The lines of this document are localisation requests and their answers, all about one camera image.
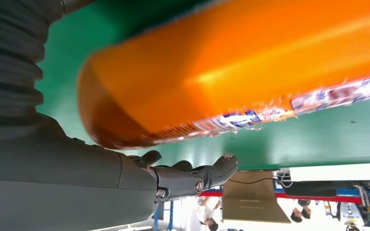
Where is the white table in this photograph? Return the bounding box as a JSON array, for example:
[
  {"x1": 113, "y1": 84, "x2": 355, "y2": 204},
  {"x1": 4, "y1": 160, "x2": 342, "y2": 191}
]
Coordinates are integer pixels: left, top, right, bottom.
[{"x1": 277, "y1": 162, "x2": 370, "y2": 183}]

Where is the black cable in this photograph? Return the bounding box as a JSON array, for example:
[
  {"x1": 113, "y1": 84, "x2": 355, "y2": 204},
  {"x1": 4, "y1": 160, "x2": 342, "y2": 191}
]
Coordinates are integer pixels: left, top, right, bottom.
[{"x1": 228, "y1": 177, "x2": 285, "y2": 186}]

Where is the background person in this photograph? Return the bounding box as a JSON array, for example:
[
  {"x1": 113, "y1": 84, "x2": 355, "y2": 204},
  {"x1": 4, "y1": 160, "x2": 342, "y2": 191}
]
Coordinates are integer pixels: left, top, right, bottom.
[
  {"x1": 196, "y1": 196, "x2": 223, "y2": 231},
  {"x1": 290, "y1": 199, "x2": 313, "y2": 224}
]

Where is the open cardboard box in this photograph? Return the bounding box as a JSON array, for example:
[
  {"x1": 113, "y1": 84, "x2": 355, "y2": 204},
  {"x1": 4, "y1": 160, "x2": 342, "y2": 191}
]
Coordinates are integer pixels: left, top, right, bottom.
[{"x1": 222, "y1": 170, "x2": 291, "y2": 224}]

